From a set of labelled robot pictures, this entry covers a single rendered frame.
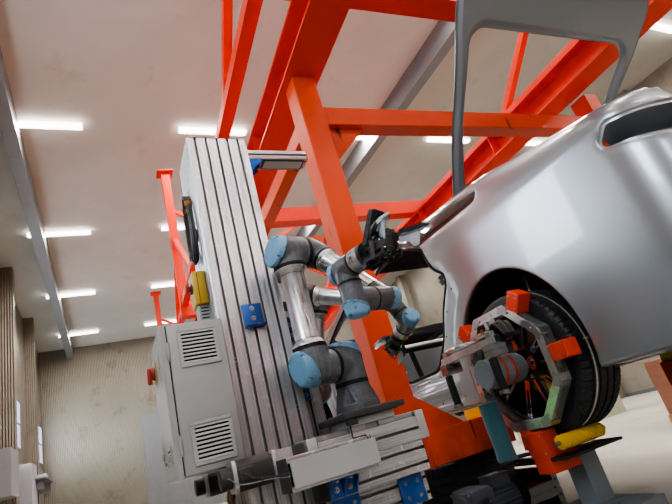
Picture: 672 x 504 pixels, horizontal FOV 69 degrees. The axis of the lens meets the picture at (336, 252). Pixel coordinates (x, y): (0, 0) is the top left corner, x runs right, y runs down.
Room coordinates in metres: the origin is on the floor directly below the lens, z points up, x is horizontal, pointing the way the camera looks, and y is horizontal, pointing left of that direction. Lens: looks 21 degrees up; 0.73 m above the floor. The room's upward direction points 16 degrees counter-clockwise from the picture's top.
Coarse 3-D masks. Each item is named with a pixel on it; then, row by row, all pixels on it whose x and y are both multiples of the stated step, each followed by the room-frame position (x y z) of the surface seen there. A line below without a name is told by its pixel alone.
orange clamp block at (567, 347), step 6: (558, 342) 2.03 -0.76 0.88; (564, 342) 2.01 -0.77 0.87; (570, 342) 2.02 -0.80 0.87; (576, 342) 2.03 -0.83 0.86; (552, 348) 2.06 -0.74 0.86; (558, 348) 2.04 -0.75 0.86; (564, 348) 2.01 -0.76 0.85; (570, 348) 2.01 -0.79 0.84; (576, 348) 2.03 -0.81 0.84; (552, 354) 2.08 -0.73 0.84; (558, 354) 2.05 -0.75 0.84; (564, 354) 2.02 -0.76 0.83; (570, 354) 2.01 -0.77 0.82; (576, 354) 2.03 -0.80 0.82; (558, 360) 2.08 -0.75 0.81
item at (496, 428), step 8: (480, 408) 2.38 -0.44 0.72; (488, 408) 2.36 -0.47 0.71; (496, 408) 2.36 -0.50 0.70; (488, 416) 2.36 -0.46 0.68; (496, 416) 2.35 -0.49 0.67; (488, 424) 2.37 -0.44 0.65; (496, 424) 2.35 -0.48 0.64; (504, 424) 2.37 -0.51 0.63; (488, 432) 2.39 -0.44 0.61; (496, 432) 2.36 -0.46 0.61; (504, 432) 2.36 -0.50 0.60; (496, 440) 2.36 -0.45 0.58; (504, 440) 2.36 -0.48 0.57; (496, 448) 2.38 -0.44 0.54; (504, 448) 2.36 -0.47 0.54; (512, 448) 2.37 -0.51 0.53; (496, 456) 2.40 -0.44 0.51; (504, 456) 2.36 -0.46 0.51; (512, 456) 2.36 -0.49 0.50; (520, 456) 2.40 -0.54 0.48
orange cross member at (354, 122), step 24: (336, 120) 2.65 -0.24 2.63; (360, 120) 2.73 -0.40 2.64; (384, 120) 2.81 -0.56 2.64; (408, 120) 2.90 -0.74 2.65; (432, 120) 2.99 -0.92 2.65; (480, 120) 3.18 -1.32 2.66; (504, 120) 3.29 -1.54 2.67; (528, 120) 3.40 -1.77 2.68; (552, 120) 3.52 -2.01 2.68; (576, 120) 3.65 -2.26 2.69; (336, 144) 2.69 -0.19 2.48
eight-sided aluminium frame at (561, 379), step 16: (480, 320) 2.38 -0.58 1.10; (512, 320) 2.20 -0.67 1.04; (528, 320) 2.13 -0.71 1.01; (544, 336) 2.09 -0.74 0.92; (480, 352) 2.53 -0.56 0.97; (544, 352) 2.11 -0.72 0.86; (560, 368) 2.13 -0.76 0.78; (560, 384) 2.10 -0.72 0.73; (496, 400) 2.54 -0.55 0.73; (560, 400) 2.18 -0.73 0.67; (512, 416) 2.47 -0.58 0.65; (544, 416) 2.23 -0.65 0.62; (560, 416) 2.23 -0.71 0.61
